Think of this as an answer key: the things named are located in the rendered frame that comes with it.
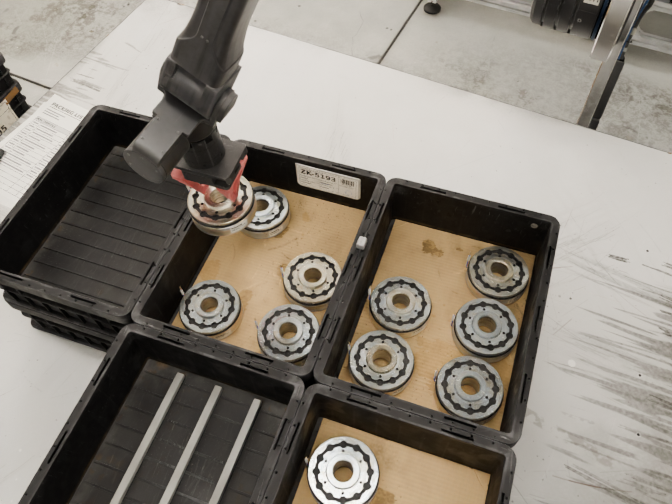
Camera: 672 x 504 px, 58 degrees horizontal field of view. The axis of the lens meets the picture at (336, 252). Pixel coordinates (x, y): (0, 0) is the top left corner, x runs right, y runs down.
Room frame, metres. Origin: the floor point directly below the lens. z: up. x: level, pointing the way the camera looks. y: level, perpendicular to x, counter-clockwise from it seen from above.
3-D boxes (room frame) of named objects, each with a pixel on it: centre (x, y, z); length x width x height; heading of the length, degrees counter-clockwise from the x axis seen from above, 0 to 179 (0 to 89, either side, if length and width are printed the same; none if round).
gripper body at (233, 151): (0.58, 0.18, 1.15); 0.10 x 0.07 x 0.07; 68
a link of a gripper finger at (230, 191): (0.58, 0.16, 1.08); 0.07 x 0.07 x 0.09; 68
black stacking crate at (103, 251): (0.68, 0.39, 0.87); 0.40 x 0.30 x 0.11; 158
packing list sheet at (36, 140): (1.01, 0.69, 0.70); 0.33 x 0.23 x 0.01; 151
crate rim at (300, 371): (0.56, 0.11, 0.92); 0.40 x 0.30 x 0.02; 158
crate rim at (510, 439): (0.45, -0.17, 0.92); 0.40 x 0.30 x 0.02; 158
